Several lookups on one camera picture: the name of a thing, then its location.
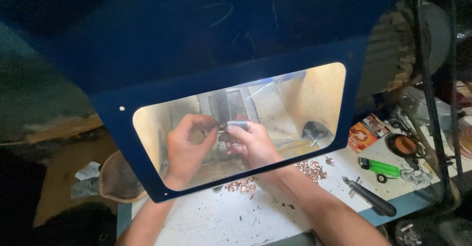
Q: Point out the small black wheel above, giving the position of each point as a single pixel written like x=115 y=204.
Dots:
x=381 y=178

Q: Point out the crumpled clear plastic wrap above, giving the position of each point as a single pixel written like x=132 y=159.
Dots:
x=416 y=177

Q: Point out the large tan cloth buffing wheel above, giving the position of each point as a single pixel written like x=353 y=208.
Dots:
x=394 y=43

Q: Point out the grey paper scrap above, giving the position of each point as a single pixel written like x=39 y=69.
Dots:
x=84 y=187

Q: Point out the small heap of copper pendants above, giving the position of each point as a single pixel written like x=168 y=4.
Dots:
x=241 y=187

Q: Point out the large heap of copper pendants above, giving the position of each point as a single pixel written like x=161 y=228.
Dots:
x=311 y=169

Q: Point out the red cigarette packet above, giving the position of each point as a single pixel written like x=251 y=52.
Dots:
x=367 y=132

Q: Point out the orange round brush wheel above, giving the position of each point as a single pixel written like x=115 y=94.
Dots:
x=402 y=145

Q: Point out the blue machine hood with window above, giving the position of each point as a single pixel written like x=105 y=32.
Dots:
x=221 y=36

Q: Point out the person's left hand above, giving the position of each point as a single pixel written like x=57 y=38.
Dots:
x=184 y=154

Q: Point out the single copper heart pendant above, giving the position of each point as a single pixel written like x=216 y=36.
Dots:
x=329 y=161

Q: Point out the black metal rod frame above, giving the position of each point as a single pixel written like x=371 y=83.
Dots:
x=431 y=102

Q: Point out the grey cylindrical tool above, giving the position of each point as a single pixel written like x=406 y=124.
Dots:
x=238 y=124

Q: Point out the green lighter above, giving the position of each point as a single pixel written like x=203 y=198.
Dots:
x=379 y=168

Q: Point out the person's right hand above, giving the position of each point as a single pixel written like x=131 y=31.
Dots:
x=254 y=146

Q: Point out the white paper scrap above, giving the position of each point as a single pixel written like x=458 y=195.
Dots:
x=88 y=170

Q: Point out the brown round bowl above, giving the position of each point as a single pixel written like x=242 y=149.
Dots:
x=118 y=179

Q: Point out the small copper heart pendant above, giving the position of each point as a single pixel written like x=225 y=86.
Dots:
x=222 y=126

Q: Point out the perforated metal grid plate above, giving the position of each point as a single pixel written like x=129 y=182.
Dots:
x=226 y=104

